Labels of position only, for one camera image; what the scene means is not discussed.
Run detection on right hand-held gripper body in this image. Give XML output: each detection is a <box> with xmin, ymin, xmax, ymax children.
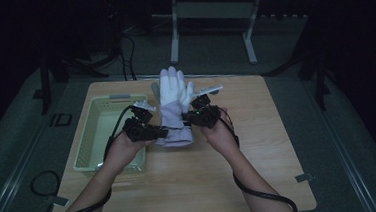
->
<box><xmin>185</xmin><ymin>85</ymin><xmax>227</xmax><ymax>131</ymax></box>

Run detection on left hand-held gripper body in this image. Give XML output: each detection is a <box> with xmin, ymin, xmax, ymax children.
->
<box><xmin>121</xmin><ymin>99</ymin><xmax>159</xmax><ymax>144</ymax></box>

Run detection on lavender glove with white fingers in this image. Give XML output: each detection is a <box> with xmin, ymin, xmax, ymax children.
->
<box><xmin>149</xmin><ymin>63</ymin><xmax>200</xmax><ymax>149</ymax></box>

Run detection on person's right hand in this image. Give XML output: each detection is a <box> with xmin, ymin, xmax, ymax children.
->
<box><xmin>198</xmin><ymin>105</ymin><xmax>243</xmax><ymax>162</ymax></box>

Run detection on person's left hand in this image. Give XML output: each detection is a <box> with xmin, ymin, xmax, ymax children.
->
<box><xmin>102</xmin><ymin>131</ymin><xmax>156</xmax><ymax>177</ymax></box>

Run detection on pale green plastic basket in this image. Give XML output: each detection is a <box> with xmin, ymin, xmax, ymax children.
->
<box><xmin>68</xmin><ymin>92</ymin><xmax>154</xmax><ymax>178</ymax></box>

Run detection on black tripod stand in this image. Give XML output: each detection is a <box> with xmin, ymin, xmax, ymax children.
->
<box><xmin>30</xmin><ymin>45</ymin><xmax>125</xmax><ymax>117</ymax></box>

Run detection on grey tape piece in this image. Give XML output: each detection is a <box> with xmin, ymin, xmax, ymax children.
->
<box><xmin>46</xmin><ymin>193</ymin><xmax>72</xmax><ymax>209</ymax></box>

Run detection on black stand legs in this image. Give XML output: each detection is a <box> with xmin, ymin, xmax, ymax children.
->
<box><xmin>258</xmin><ymin>9</ymin><xmax>340</xmax><ymax>116</ymax></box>

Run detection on dark device with red light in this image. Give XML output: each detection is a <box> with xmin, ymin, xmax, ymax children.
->
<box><xmin>102</xmin><ymin>0</ymin><xmax>122</xmax><ymax>25</ymax></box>

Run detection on left hand-held gripper cable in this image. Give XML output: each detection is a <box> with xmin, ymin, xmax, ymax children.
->
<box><xmin>35</xmin><ymin>104</ymin><xmax>143</xmax><ymax>212</ymax></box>

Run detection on hand-held gripper cable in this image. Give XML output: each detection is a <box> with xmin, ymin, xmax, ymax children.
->
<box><xmin>35</xmin><ymin>104</ymin><xmax>143</xmax><ymax>212</ymax></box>
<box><xmin>219</xmin><ymin>110</ymin><xmax>301</xmax><ymax>212</ymax></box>

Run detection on black hanging cables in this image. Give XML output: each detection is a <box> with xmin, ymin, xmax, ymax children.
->
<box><xmin>116</xmin><ymin>31</ymin><xmax>139</xmax><ymax>83</ymax></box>

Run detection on right hand-held gripper cable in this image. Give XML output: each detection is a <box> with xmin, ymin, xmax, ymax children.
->
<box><xmin>219</xmin><ymin>110</ymin><xmax>301</xmax><ymax>212</ymax></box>

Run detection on white metal stand frame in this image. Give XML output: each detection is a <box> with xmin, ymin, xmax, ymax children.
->
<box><xmin>151</xmin><ymin>0</ymin><xmax>269</xmax><ymax>72</ymax></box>

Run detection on black floor cable loop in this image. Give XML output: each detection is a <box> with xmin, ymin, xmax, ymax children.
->
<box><xmin>28</xmin><ymin>169</ymin><xmax>65</xmax><ymax>212</ymax></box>

